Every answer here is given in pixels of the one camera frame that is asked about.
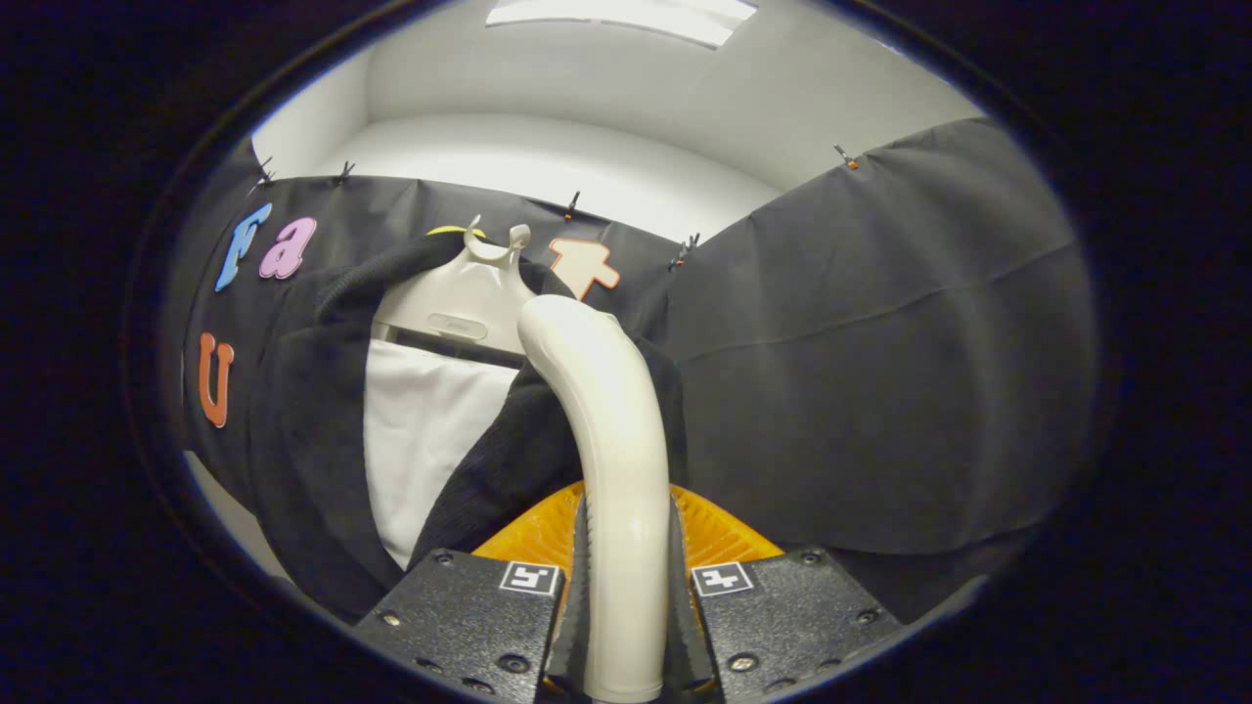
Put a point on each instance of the white clothes hanger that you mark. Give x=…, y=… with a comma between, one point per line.
x=460, y=298

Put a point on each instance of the ceiling light panel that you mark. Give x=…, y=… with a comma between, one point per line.
x=636, y=15

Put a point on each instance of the black jacket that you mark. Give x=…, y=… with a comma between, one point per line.
x=303, y=440

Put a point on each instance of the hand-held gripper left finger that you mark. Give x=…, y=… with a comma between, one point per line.
x=469, y=616

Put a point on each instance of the black backdrop cloth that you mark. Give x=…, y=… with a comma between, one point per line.
x=880, y=372

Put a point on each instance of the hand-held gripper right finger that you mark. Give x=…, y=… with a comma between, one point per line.
x=782, y=616

